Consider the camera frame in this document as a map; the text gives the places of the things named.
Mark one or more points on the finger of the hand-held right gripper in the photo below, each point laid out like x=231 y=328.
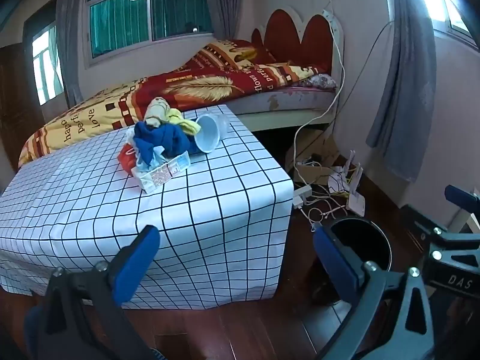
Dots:
x=463 y=198
x=457 y=240

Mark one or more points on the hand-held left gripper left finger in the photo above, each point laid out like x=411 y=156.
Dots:
x=137 y=266

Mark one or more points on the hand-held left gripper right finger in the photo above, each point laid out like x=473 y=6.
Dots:
x=335 y=262

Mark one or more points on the black round bin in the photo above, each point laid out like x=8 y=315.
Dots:
x=360 y=240

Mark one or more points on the white red printed carton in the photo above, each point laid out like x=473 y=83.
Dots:
x=161 y=176

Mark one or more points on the red plastic bag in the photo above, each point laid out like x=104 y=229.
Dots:
x=125 y=159

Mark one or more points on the light blue cloth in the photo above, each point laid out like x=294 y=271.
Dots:
x=150 y=159

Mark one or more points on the yellow plastic bag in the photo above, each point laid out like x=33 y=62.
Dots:
x=176 y=118

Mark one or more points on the clear plastic cup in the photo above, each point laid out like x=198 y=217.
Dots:
x=224 y=125

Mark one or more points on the white furniture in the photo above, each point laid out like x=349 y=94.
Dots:
x=462 y=219

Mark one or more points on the white router with antennas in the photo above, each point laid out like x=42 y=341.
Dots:
x=356 y=202

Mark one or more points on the white power strip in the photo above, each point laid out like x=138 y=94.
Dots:
x=302 y=195

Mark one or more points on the crumpled white paper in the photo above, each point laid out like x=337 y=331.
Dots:
x=337 y=182

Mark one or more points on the cardboard box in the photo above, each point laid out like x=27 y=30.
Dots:
x=315 y=174

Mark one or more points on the grey curtain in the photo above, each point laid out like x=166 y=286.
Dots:
x=69 y=26
x=405 y=82
x=221 y=3

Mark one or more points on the bed with red-yellow blanket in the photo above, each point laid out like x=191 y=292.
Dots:
x=112 y=101

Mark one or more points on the grey mattress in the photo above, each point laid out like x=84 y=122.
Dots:
x=292 y=99

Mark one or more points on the floral pillow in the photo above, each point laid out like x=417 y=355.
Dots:
x=322 y=81

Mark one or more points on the brown wooden door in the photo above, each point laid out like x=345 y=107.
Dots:
x=11 y=101

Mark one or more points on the narrow bright window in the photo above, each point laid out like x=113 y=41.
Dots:
x=45 y=63

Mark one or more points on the green window curtain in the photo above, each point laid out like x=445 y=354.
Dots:
x=120 y=22

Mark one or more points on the bed frame with red headboard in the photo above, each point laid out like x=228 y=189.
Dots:
x=285 y=26

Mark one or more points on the large window with grey frame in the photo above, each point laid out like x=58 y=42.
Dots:
x=148 y=11

